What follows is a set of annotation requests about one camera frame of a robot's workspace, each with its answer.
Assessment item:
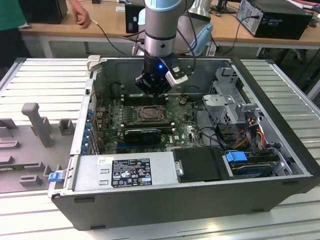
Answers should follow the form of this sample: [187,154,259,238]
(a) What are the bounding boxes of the low-profile graphics card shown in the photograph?
[123,128,163,145]

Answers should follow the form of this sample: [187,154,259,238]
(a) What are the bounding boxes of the thick black cable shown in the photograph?
[194,99,226,151]

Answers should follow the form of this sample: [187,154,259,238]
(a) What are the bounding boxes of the green motherboard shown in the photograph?
[96,96,208,155]

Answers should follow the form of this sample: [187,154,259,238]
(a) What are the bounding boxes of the metal socket cover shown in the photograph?
[136,105,168,123]

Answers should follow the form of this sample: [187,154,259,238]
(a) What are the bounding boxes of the small black box device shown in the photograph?
[124,4,146,35]

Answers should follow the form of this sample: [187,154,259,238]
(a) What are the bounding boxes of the black plastic shroud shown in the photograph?
[172,146,227,183]

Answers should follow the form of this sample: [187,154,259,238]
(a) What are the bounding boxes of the blue disk carrier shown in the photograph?
[224,151,248,168]

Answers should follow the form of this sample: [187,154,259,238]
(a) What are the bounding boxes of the person in green shirt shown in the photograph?
[0,0,32,68]

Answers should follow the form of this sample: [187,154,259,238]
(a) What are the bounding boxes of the CPU socket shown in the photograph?
[134,104,169,124]

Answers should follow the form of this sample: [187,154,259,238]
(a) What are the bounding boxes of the grey parts rack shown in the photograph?
[0,102,78,195]

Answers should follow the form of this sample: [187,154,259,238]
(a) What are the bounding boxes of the pale blue teach pendant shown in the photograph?
[188,22,214,56]

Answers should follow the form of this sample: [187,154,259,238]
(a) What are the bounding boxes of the silver power supply unit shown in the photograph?
[63,151,180,193]

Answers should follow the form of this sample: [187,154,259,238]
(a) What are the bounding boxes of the wooden desk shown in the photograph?
[18,4,68,60]
[41,0,320,60]

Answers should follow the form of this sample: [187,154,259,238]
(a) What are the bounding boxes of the black flat cable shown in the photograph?
[244,129,261,155]

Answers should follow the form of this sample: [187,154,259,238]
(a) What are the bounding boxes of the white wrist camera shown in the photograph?
[164,65,189,88]

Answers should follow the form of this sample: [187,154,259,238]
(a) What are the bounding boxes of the black open PC case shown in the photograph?
[47,55,320,231]

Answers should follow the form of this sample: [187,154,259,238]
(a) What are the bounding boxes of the silver metal drive cage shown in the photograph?
[202,66,266,126]

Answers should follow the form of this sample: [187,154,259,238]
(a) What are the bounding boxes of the green RAM stick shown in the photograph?
[0,162,26,172]

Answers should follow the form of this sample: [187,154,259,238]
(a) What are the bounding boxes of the thin black wire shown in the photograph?
[183,85,204,97]

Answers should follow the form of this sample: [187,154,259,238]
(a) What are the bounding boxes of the grey case latch handle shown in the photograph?
[86,55,103,74]

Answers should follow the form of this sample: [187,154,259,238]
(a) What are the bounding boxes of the blue case release latch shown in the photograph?
[48,171,62,183]

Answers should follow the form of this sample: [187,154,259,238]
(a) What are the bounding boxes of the hard disk drive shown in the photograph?
[229,161,274,180]

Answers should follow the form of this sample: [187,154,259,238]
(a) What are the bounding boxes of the black monitor stand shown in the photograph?
[211,0,238,14]

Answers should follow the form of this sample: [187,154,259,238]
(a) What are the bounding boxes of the silver CPU plate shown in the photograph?
[142,108,161,120]

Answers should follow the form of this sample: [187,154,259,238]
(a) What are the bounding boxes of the black computer tower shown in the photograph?
[24,0,68,25]

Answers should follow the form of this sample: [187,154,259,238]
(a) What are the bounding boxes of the black desktop computer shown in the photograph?
[236,0,315,40]

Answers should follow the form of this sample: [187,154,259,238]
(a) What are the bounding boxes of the black cable with white plug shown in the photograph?
[91,19,133,56]

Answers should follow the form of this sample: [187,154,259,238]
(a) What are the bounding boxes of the black camera cable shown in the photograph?
[174,13,199,76]

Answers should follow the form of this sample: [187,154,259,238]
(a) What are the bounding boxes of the yellow orange power wires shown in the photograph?
[233,117,266,151]

